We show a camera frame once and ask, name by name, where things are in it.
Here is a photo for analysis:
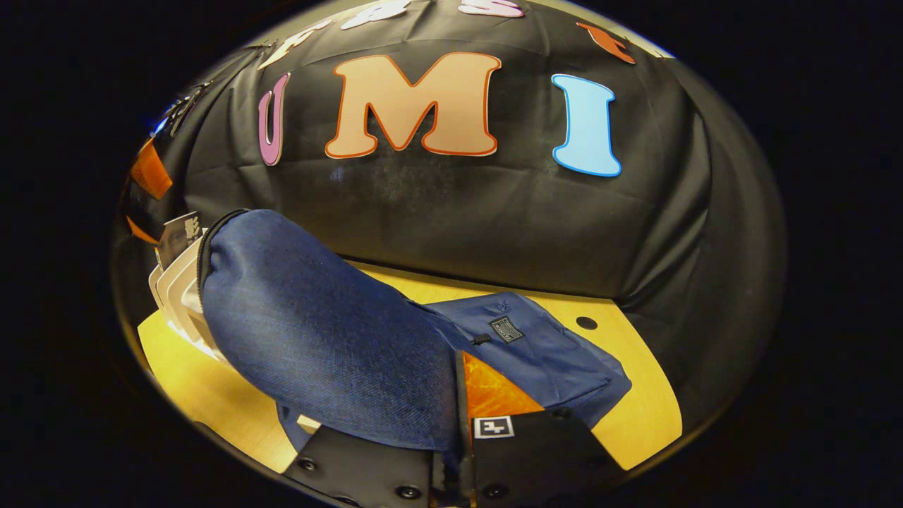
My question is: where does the black backdrop cloth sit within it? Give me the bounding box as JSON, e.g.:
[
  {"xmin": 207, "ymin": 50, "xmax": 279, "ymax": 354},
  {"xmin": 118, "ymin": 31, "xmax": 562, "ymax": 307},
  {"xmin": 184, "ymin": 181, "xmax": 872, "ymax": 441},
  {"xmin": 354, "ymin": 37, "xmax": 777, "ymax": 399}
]
[{"xmin": 113, "ymin": 0, "xmax": 787, "ymax": 442}]

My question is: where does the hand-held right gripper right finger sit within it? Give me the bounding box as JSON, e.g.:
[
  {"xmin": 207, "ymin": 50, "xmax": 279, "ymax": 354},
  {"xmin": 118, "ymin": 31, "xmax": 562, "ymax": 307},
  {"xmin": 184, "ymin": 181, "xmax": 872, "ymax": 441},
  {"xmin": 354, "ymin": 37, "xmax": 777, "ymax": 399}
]
[{"xmin": 454, "ymin": 349, "xmax": 626, "ymax": 508}]

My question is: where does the white bookshelf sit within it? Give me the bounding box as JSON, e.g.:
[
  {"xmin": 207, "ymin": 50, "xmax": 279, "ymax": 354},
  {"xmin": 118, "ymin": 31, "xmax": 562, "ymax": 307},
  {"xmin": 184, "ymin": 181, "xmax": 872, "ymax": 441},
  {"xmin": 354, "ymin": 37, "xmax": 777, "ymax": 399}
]
[{"xmin": 148, "ymin": 236, "xmax": 228, "ymax": 362}]

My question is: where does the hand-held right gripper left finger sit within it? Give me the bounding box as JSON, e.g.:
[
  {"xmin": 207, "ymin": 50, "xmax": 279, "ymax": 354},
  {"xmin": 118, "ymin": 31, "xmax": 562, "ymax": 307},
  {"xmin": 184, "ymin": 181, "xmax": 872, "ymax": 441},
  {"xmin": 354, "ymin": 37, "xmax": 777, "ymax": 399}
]
[{"xmin": 282, "ymin": 423, "xmax": 459, "ymax": 508}]

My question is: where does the blue schoolbag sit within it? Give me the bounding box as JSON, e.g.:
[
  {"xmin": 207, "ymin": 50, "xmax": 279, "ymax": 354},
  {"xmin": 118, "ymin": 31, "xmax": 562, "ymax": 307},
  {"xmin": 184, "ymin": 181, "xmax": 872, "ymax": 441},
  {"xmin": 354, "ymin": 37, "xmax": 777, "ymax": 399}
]
[{"xmin": 198, "ymin": 209, "xmax": 632, "ymax": 452}]

